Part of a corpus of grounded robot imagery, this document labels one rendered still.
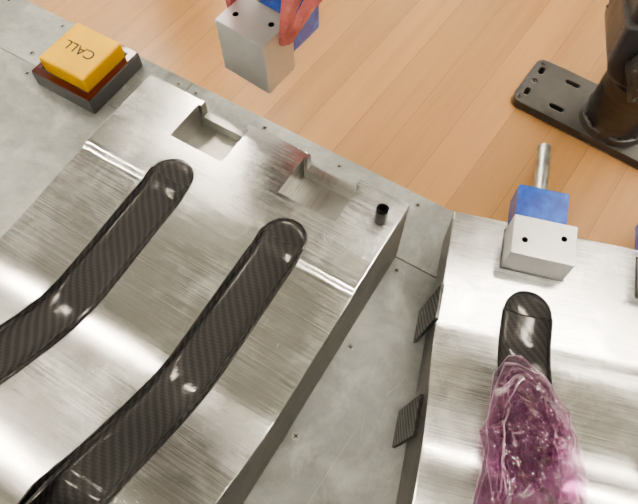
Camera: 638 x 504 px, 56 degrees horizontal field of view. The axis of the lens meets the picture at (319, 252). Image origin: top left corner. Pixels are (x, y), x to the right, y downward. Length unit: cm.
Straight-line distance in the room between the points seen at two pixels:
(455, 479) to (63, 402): 25
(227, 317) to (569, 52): 50
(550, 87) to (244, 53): 34
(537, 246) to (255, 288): 22
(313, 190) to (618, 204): 30
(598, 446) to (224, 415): 25
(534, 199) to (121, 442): 37
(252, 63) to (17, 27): 36
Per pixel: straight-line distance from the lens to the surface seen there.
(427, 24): 76
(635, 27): 58
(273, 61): 51
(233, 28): 51
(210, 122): 56
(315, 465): 50
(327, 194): 52
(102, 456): 41
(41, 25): 80
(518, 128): 68
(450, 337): 48
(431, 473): 41
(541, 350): 50
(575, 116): 69
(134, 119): 55
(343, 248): 46
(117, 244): 50
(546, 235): 51
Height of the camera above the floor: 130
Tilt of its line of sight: 63 degrees down
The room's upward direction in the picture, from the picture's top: 1 degrees clockwise
